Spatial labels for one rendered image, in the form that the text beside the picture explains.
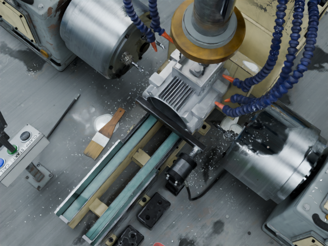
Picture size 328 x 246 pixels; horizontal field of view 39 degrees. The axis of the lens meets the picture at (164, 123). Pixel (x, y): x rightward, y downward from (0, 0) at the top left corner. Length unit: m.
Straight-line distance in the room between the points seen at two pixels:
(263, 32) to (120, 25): 0.40
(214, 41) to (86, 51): 0.45
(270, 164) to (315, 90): 0.57
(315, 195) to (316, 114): 0.54
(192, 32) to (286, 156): 0.40
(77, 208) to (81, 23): 0.54
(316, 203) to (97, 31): 0.75
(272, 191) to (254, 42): 0.45
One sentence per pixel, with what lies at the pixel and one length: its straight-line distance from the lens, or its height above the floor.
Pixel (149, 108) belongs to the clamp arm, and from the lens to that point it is 1.35.
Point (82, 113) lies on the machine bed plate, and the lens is 1.60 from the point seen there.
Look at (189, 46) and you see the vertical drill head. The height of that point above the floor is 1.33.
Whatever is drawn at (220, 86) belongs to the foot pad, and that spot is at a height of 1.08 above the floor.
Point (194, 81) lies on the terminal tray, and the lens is 1.26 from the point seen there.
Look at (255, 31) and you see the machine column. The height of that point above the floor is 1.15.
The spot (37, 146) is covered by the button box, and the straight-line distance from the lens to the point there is 1.32.
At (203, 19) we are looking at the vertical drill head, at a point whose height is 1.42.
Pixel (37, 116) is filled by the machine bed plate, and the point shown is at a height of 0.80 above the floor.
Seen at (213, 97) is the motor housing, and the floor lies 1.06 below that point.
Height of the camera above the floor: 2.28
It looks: 70 degrees down
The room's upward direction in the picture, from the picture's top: 7 degrees clockwise
